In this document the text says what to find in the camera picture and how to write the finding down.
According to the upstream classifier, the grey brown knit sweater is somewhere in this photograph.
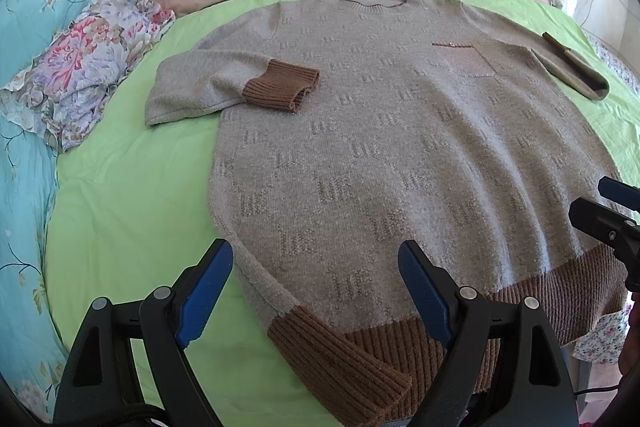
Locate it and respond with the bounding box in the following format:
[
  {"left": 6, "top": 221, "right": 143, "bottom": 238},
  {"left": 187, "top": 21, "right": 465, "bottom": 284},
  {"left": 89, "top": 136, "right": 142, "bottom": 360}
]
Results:
[{"left": 144, "top": 0, "right": 627, "bottom": 426}]

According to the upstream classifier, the person's right hand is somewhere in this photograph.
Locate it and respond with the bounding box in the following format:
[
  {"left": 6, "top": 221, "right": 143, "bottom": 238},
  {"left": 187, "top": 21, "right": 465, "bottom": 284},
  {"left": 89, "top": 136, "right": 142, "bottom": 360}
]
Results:
[{"left": 618, "top": 293, "right": 640, "bottom": 376}]

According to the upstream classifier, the green bed sheet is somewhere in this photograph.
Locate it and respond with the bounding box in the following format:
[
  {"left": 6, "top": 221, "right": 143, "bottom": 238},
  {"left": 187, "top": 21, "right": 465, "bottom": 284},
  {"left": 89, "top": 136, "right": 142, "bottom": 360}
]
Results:
[{"left": 43, "top": 0, "right": 640, "bottom": 427}]

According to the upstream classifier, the floral ruffled pillow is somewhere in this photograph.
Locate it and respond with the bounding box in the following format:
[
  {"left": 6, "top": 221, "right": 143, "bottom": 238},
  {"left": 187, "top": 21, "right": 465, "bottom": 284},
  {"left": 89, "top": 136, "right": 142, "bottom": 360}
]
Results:
[{"left": 1, "top": 0, "right": 176, "bottom": 152}]

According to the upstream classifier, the turquoise floral blanket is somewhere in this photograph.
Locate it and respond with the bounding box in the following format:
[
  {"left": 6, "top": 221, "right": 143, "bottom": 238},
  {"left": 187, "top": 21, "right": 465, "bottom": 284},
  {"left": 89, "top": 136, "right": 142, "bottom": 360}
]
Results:
[{"left": 1, "top": 0, "right": 90, "bottom": 423}]

